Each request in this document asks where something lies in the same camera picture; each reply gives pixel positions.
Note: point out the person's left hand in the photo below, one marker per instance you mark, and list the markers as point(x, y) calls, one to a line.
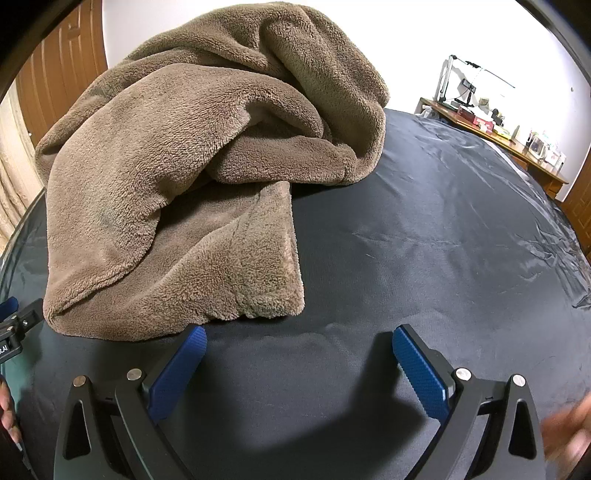
point(7, 406)

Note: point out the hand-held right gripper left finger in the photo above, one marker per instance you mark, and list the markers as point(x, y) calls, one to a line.
point(178, 374)

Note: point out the red box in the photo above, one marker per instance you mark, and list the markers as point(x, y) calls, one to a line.
point(473, 119)

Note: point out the brown fleece garment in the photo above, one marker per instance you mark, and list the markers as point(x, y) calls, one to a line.
point(161, 184)

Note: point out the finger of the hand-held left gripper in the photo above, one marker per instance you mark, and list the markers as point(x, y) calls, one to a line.
point(28, 314)

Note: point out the desk lamp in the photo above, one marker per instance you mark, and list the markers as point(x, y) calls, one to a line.
point(455, 78)

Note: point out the wooden sideboard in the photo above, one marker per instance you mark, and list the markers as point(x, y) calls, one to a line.
point(517, 147)

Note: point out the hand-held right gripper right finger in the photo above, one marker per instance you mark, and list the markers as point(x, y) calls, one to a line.
point(420, 374)

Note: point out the wooden door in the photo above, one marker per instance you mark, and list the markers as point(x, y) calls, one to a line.
point(579, 207)
point(60, 69)

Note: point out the person's right hand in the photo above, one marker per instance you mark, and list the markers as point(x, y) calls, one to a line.
point(570, 438)

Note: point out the beige curtain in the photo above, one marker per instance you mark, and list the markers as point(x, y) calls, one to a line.
point(14, 175)

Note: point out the black bed cover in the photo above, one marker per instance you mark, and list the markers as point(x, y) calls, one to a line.
point(415, 230)

